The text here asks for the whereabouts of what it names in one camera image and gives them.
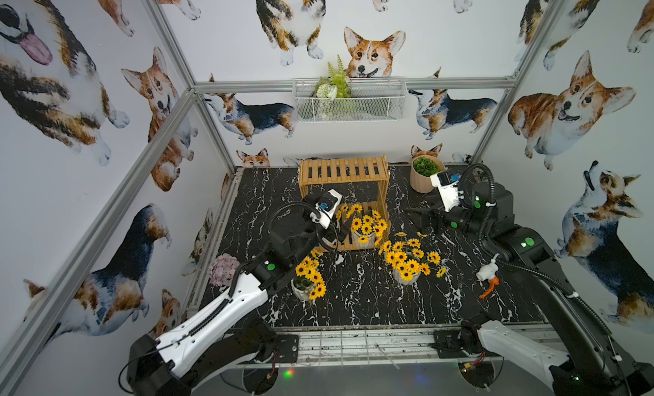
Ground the sunflower pot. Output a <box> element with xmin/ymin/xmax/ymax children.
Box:
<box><xmin>337</xmin><ymin>202</ymin><xmax>390</xmax><ymax>251</ymax></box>
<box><xmin>291</xmin><ymin>248</ymin><xmax>327</xmax><ymax>302</ymax></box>
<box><xmin>376</xmin><ymin>232</ymin><xmax>449</xmax><ymax>285</ymax></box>

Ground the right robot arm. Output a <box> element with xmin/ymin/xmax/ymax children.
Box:
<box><xmin>415</xmin><ymin>163</ymin><xmax>653</xmax><ymax>395</ymax></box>

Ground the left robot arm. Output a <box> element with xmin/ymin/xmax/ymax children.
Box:
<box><xmin>119</xmin><ymin>205</ymin><xmax>351</xmax><ymax>395</ymax></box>

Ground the wooden two-tier plant shelf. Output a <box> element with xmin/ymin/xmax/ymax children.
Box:
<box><xmin>298</xmin><ymin>156</ymin><xmax>390</xmax><ymax>225</ymax></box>

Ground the white orange spray bottle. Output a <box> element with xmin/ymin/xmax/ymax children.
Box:
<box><xmin>476</xmin><ymin>254</ymin><xmax>500</xmax><ymax>299</ymax></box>

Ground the pink hydrangea flower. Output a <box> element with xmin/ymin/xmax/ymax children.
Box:
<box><xmin>208</xmin><ymin>253</ymin><xmax>240</xmax><ymax>288</ymax></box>

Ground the green fern white flower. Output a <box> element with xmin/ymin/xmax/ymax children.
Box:
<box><xmin>313</xmin><ymin>56</ymin><xmax>351</xmax><ymax>101</ymax></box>

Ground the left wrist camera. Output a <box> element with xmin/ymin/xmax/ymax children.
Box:
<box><xmin>311</xmin><ymin>189</ymin><xmax>342</xmax><ymax>229</ymax></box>

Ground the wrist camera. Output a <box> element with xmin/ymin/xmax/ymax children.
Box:
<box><xmin>430</xmin><ymin>171</ymin><xmax>462</xmax><ymax>212</ymax></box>
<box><xmin>311</xmin><ymin>189</ymin><xmax>342</xmax><ymax>229</ymax></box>

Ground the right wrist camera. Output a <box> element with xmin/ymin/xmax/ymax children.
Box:
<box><xmin>430</xmin><ymin>171</ymin><xmax>462</xmax><ymax>212</ymax></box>

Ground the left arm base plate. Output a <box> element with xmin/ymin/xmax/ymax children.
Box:
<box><xmin>272</xmin><ymin>334</ymin><xmax>300</xmax><ymax>365</ymax></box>

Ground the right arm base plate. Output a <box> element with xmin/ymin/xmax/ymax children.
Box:
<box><xmin>431</xmin><ymin>326</ymin><xmax>502</xmax><ymax>361</ymax></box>

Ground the aluminium front rail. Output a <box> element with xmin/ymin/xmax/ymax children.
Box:
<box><xmin>152</xmin><ymin>321</ymin><xmax>576</xmax><ymax>371</ymax></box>

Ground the white wire mesh basket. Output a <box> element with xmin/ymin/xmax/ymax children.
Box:
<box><xmin>292</xmin><ymin>78</ymin><xmax>407</xmax><ymax>123</ymax></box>

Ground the aluminium cage frame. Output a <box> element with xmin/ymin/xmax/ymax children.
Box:
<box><xmin>0</xmin><ymin>0</ymin><xmax>573</xmax><ymax>392</ymax></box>

